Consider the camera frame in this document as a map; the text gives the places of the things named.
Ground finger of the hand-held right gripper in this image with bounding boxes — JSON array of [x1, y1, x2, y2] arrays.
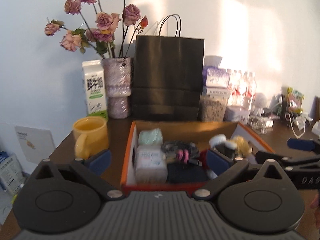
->
[[287, 137, 320, 153], [255, 150, 320, 172]]

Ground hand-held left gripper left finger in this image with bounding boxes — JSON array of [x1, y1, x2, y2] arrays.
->
[[35, 149, 125, 202]]

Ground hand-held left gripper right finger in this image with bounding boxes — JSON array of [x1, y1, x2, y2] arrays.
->
[[191, 149, 285, 202]]

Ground red fabric rose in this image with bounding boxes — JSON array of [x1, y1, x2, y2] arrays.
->
[[199, 150, 213, 173]]

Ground yellow white sheep plush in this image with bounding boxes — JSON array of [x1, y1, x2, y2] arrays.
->
[[209, 134, 252, 159]]

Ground dark blue glasses case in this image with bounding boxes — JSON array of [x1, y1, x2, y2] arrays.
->
[[166, 164, 210, 183]]

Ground grey braided cable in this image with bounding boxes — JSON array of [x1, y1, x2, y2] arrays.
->
[[161, 140, 200, 167]]

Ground red cardboard box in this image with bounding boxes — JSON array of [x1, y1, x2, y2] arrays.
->
[[120, 120, 275, 193]]

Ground white cotton swab box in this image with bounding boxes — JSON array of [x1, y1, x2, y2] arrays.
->
[[135, 144, 168, 183]]

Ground pale green plastic bag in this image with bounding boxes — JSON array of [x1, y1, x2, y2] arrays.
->
[[138, 128, 164, 147]]

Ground person's right hand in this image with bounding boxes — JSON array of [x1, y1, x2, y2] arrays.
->
[[311, 194, 320, 214]]

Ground white earphones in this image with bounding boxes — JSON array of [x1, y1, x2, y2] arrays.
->
[[249, 115, 273, 134]]

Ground yellow mug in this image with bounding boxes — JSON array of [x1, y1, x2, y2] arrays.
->
[[72, 116, 110, 160]]

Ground dark green bottle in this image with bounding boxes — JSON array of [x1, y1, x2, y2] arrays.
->
[[277, 95, 285, 115]]

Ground yellow pink snack bag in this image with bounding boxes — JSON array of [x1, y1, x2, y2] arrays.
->
[[286, 87, 305, 113]]

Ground white printed tin box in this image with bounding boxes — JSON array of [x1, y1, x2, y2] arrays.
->
[[223, 105, 250, 123]]

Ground clear jar of seeds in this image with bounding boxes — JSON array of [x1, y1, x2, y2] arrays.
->
[[199, 94, 228, 122]]

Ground white robot-shaped fan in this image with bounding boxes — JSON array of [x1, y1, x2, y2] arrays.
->
[[251, 92, 268, 117]]

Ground white sign board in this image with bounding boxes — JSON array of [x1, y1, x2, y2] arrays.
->
[[14, 126, 56, 165]]

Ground white flat box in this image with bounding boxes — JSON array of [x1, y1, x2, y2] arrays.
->
[[202, 85, 230, 97]]

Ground white green milk carton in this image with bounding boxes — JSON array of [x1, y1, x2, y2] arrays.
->
[[82, 60, 109, 120]]

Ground pack of water bottles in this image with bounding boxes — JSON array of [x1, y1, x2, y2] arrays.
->
[[226, 69, 257, 110]]

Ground purple glitter vase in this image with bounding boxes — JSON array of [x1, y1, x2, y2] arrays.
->
[[101, 57, 134, 119]]

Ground purple tissue pack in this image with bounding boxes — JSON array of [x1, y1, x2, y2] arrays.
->
[[202, 55, 230, 88]]

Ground blue printed packets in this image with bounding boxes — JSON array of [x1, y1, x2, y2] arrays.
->
[[0, 151, 27, 197]]

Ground black paper bag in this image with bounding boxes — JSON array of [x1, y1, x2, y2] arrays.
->
[[132, 14, 205, 122]]

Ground dried pink rose bouquet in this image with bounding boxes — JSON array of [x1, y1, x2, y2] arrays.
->
[[44, 0, 149, 58]]

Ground white charging cable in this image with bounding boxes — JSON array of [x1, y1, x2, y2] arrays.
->
[[285, 112, 307, 138]]

